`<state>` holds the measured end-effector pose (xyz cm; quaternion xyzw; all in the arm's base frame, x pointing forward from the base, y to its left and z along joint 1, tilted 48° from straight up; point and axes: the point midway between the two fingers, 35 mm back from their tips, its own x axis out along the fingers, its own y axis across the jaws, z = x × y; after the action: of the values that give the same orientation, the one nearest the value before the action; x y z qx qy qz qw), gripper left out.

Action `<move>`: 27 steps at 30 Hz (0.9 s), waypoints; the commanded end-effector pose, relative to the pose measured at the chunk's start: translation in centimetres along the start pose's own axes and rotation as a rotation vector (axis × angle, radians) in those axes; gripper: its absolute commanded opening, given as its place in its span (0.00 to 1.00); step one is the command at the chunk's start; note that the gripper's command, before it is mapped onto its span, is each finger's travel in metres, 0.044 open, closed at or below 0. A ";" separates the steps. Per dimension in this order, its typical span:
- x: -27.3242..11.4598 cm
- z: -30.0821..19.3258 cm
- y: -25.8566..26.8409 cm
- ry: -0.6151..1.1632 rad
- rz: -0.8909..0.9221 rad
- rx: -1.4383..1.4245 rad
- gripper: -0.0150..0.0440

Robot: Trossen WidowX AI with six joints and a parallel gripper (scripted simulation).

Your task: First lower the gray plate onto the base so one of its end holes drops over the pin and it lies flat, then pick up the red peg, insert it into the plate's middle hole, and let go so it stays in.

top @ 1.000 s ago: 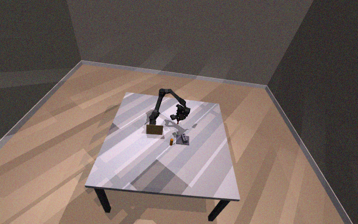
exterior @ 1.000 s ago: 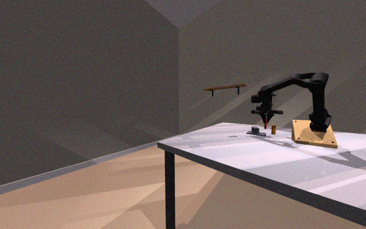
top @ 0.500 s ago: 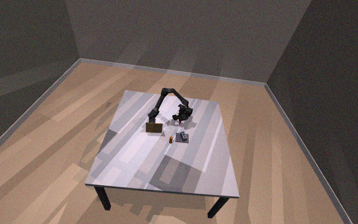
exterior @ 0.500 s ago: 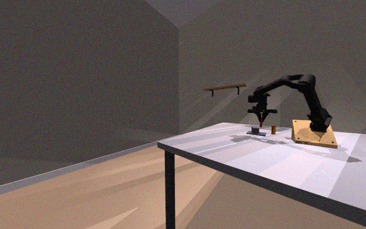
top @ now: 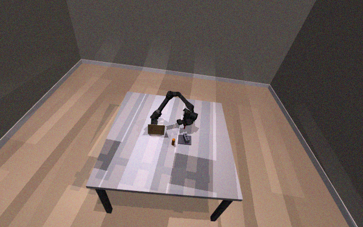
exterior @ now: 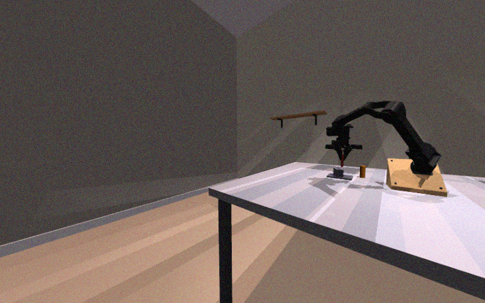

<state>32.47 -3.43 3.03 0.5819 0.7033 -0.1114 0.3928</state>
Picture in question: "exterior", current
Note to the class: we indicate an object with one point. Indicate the brown cylinder with orange end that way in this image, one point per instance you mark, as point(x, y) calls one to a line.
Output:
point(362, 171)

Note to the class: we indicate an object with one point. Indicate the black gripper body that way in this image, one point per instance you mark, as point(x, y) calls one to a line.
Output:
point(343, 142)

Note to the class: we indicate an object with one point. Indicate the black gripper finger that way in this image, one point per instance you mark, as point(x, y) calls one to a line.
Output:
point(346, 152)
point(339, 152)

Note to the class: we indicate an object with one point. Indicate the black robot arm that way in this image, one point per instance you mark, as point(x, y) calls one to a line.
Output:
point(423, 155)

